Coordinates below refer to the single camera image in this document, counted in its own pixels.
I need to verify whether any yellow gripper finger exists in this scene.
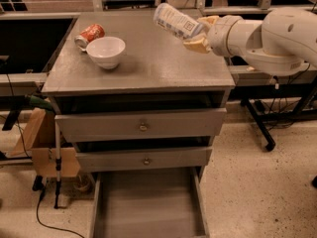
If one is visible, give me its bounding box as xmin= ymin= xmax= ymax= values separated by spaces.
xmin=197 ymin=15 xmax=220 ymax=30
xmin=183 ymin=36 xmax=211 ymax=54

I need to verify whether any black table leg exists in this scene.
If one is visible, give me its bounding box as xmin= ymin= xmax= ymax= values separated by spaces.
xmin=241 ymin=99 xmax=275 ymax=152

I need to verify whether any brown cardboard box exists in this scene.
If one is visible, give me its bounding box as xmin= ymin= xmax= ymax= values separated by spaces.
xmin=6 ymin=106 xmax=81 ymax=179

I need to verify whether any orange soda can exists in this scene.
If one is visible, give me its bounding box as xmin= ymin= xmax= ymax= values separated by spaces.
xmin=74 ymin=24 xmax=105 ymax=51

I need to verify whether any silver tripod leg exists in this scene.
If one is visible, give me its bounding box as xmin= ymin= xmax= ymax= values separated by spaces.
xmin=54 ymin=122 xmax=61 ymax=209

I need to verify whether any grey middle drawer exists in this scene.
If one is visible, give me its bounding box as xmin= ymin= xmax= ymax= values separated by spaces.
xmin=76 ymin=147 xmax=212 ymax=173

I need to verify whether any black floor cable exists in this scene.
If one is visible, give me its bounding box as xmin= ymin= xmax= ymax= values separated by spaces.
xmin=35 ymin=185 xmax=86 ymax=238

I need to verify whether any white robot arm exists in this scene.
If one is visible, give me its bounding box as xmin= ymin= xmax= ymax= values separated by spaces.
xmin=183 ymin=7 xmax=317 ymax=76

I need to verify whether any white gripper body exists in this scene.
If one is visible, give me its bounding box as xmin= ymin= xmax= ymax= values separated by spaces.
xmin=207 ymin=15 xmax=263 ymax=58

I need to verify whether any green handled tool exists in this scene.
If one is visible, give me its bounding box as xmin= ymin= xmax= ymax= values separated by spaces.
xmin=0 ymin=95 xmax=53 ymax=131

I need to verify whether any white ceramic bowl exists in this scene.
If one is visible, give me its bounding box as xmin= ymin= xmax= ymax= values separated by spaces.
xmin=86 ymin=37 xmax=126 ymax=69

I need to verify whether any grey top drawer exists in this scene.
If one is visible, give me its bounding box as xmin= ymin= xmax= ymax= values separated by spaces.
xmin=55 ymin=108 xmax=226 ymax=143

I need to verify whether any grey drawer cabinet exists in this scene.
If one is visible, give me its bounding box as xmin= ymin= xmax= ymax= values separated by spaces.
xmin=41 ymin=9 xmax=236 ymax=238

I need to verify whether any grey open bottom drawer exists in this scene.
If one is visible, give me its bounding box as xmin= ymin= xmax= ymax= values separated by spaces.
xmin=89 ymin=168 xmax=210 ymax=238

